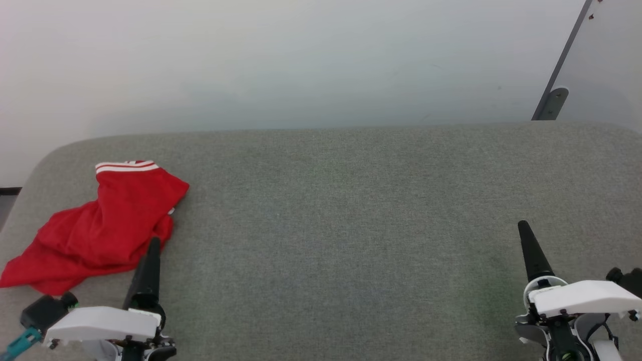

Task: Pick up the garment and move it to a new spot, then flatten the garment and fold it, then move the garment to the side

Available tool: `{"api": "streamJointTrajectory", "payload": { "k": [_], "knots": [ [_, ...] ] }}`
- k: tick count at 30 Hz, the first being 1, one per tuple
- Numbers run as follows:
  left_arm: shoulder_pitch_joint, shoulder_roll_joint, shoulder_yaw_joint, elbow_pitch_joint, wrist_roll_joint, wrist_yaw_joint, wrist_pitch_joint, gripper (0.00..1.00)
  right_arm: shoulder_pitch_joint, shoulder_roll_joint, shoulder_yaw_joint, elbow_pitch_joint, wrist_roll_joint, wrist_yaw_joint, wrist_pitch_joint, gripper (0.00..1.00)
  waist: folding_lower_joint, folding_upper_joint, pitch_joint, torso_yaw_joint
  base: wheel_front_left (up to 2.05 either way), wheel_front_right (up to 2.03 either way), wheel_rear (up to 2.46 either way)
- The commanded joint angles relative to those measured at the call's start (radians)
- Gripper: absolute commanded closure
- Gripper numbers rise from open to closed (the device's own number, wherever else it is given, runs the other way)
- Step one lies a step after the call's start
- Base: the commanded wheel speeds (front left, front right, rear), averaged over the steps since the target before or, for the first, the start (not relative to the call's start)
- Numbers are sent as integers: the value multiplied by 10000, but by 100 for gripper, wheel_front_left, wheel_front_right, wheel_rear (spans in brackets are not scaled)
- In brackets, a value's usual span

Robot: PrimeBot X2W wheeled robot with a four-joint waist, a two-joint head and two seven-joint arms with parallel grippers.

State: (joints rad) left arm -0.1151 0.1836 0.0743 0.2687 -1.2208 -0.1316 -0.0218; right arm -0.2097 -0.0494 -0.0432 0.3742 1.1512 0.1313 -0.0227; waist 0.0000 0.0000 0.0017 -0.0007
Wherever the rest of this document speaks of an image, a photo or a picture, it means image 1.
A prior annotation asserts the teal left cable connector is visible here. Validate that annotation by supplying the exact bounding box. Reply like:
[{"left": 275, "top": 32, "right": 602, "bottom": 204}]
[{"left": 0, "top": 327, "right": 42, "bottom": 360}]

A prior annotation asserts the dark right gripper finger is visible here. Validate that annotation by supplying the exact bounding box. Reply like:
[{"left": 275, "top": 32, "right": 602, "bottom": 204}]
[{"left": 517, "top": 220, "right": 555, "bottom": 283}]

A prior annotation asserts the red shirt with white sleeves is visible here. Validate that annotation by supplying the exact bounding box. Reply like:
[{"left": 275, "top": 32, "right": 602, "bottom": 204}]
[{"left": 0, "top": 160, "right": 190, "bottom": 296}]

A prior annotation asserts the white standing panel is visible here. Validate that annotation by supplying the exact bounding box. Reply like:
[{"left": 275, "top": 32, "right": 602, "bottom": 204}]
[{"left": 554, "top": 0, "right": 642, "bottom": 132}]

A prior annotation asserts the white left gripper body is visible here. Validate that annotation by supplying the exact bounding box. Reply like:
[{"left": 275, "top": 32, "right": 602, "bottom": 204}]
[{"left": 45, "top": 306, "right": 163, "bottom": 347}]

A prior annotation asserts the grey metal bracket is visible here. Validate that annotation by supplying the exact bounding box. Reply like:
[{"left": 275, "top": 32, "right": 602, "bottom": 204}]
[{"left": 531, "top": 0, "right": 595, "bottom": 121}]

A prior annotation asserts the grey fabric sofa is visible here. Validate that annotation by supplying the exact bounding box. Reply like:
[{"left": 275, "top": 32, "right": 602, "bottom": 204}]
[{"left": 0, "top": 121, "right": 642, "bottom": 361}]

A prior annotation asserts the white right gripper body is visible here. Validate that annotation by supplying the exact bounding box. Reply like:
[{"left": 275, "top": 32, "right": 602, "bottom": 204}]
[{"left": 523, "top": 276, "right": 642, "bottom": 320}]

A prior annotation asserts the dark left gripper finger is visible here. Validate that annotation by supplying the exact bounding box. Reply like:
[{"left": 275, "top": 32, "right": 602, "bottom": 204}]
[{"left": 123, "top": 237, "right": 163, "bottom": 311}]

